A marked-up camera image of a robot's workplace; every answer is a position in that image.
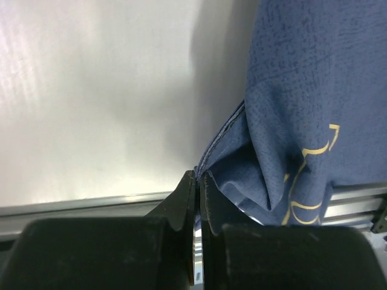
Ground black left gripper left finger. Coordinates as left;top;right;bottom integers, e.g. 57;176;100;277
1;171;197;289

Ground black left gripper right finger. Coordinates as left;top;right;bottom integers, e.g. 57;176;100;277
200;172;386;289

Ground blue cloth placemat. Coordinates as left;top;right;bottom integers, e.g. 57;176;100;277
196;1;386;225

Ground aluminium front rail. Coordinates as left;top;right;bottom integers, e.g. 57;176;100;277
1;183;386;253

